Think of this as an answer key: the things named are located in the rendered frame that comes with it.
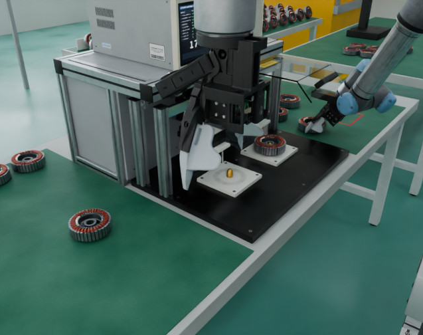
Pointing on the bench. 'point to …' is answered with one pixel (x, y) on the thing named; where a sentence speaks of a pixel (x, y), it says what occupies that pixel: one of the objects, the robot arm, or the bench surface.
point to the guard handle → (326, 80)
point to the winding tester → (144, 30)
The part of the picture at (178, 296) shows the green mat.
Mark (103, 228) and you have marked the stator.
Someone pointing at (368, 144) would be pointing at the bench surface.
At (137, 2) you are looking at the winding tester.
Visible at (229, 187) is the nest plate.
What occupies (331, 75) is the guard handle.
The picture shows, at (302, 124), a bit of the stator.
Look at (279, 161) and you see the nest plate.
